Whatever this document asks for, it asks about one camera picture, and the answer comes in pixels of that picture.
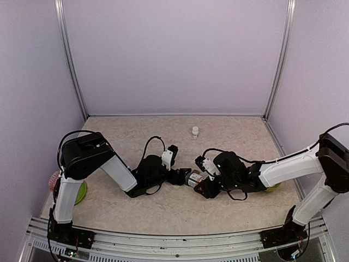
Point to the front aluminium rail base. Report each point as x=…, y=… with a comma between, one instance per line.
x=117, y=246

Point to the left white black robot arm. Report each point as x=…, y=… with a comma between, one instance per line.
x=80, y=157

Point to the left aluminium frame post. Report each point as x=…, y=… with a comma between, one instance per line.
x=59, y=7

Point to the aluminium frame post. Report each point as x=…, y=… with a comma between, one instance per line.
x=59, y=7
x=291, y=7

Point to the green plate left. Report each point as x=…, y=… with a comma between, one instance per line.
x=81, y=193

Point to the green bowl right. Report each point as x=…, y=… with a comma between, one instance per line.
x=272, y=188

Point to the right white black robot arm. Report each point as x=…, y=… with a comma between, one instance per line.
x=327, y=157

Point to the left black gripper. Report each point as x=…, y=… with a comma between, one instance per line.
x=181, y=180

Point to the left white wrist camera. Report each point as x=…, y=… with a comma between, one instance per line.
x=168, y=157

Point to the small white pill bottle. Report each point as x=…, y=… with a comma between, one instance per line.
x=195, y=131

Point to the orange pill bottle grey cap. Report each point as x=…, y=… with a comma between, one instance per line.
x=193, y=179

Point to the right aluminium frame post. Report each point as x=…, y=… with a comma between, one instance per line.
x=291, y=7

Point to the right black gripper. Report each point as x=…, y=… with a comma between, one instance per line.
x=209, y=191

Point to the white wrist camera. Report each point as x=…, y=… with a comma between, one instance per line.
x=206, y=165
x=168, y=157

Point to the red patterned round tin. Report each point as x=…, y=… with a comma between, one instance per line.
x=53, y=180

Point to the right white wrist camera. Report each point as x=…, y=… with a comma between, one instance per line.
x=206, y=165

